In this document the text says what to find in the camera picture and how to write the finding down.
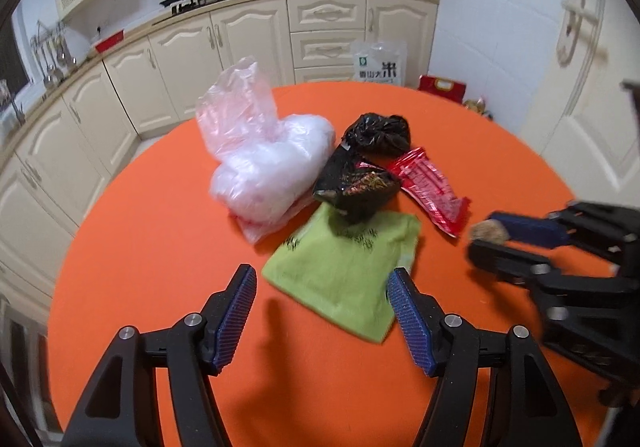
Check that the black plastic bag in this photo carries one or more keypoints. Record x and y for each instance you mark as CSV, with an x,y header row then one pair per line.
x,y
375,134

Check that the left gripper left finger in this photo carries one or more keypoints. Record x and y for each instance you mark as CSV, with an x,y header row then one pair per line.
x,y
119,405

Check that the white door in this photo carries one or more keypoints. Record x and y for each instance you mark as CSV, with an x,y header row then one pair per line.
x,y
583,122

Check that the clear white plastic bag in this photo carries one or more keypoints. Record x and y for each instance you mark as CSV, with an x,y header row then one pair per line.
x,y
267,164

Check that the red rice bag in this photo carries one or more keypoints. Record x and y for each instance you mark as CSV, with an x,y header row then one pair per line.
x,y
445,88

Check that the orange round table cloth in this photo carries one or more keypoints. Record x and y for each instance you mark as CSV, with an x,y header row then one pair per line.
x,y
156,244

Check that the red basin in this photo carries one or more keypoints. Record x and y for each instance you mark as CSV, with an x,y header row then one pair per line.
x,y
109,42

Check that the brown food scrap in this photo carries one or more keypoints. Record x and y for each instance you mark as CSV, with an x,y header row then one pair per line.
x,y
491,231

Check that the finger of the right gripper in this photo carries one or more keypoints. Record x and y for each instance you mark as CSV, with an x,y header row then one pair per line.
x,y
550,287
550,226

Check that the cream lower kitchen cabinets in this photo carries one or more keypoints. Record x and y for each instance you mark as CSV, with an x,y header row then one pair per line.
x,y
55,167

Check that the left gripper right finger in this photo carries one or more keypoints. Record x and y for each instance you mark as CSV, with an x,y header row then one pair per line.
x,y
526,405

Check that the red snack wrapper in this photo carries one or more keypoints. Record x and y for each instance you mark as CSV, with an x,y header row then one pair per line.
x,y
423,182

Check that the black steak sauce packet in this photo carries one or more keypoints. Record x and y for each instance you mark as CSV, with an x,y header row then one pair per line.
x,y
353,186

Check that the white rice bag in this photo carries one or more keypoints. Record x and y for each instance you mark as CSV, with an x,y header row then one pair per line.
x,y
383,62

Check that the hanging utensil rack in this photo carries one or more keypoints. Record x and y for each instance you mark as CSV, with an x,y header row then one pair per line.
x,y
54,59

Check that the brass door handle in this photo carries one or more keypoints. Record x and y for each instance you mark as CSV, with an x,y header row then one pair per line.
x,y
580,24

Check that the sink faucet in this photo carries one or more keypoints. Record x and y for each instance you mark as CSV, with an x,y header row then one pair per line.
x,y
7,102

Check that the light green plastic bag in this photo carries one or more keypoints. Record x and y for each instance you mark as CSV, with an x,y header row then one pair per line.
x,y
339,270

